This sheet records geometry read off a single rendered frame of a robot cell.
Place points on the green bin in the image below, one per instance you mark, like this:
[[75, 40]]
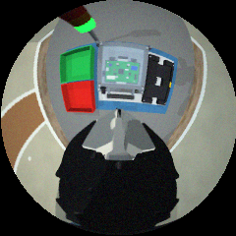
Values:
[[77, 64]]

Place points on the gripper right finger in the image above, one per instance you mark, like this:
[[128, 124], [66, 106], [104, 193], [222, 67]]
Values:
[[140, 138]]

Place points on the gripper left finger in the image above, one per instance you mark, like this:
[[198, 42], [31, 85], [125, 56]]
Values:
[[95, 137]]

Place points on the red bin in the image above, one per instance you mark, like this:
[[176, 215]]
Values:
[[77, 97]]

